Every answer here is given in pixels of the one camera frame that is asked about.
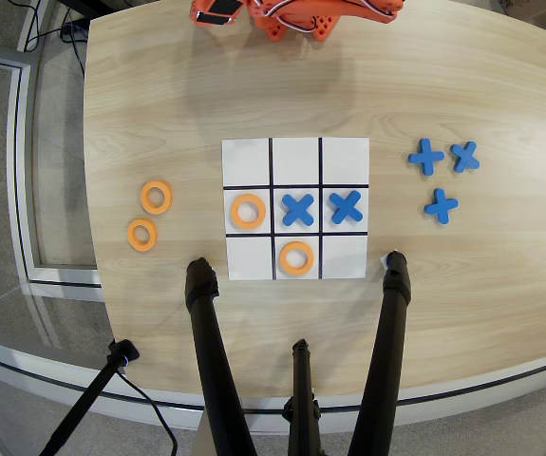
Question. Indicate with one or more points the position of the orange gripper body black servo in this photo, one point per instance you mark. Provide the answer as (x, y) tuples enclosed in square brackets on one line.
[(212, 17)]

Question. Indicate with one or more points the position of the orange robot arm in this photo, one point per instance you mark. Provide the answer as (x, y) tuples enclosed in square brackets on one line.
[(322, 24)]

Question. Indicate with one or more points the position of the brown cardboard box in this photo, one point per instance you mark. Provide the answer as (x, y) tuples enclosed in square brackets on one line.
[(538, 7)]

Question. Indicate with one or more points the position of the black furniture base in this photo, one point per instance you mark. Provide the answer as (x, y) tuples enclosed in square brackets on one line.
[(92, 4)]

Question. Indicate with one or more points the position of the black power adapter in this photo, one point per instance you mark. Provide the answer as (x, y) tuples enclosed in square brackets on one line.
[(67, 29)]

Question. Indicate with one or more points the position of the white tic-tac-toe board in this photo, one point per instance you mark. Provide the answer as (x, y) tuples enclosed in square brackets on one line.
[(296, 161)]

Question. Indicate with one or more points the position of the blue foam cross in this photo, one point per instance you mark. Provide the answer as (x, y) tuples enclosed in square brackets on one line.
[(298, 209), (346, 207), (426, 156), (465, 157), (441, 205)]

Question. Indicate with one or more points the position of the small white sticker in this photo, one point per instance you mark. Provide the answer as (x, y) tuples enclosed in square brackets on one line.
[(383, 261)]

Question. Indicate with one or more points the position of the thick black tripod leg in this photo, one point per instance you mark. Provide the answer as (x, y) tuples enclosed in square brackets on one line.
[(386, 351), (213, 351)]

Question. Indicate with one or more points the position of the thin black tripod leg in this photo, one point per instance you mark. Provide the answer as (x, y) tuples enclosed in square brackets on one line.
[(303, 404)]

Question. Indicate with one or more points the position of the black slim stand pole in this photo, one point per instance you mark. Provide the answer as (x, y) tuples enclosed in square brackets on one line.
[(89, 394)]

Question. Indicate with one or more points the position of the white metal floor frame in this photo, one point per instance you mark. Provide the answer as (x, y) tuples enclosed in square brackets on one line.
[(16, 166)]

